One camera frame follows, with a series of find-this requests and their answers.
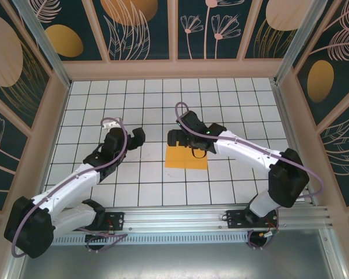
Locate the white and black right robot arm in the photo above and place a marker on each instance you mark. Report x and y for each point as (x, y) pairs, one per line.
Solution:
(244, 154)

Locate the grey sheet metal panel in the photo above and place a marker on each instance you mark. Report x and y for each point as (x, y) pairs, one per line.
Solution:
(177, 261)

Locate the yellow power connector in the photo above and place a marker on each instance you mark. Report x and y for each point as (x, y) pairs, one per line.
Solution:
(261, 234)

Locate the aluminium mounting rail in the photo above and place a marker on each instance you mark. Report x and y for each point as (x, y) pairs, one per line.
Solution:
(177, 218)

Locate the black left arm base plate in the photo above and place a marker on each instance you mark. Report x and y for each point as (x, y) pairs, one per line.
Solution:
(117, 221)

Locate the aluminium side rail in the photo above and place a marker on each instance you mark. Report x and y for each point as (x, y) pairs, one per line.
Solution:
(285, 116)

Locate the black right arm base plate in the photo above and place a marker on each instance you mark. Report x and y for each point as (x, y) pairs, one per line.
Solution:
(235, 221)

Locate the aluminium corner post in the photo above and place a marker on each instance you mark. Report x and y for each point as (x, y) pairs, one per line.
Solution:
(300, 37)
(42, 37)

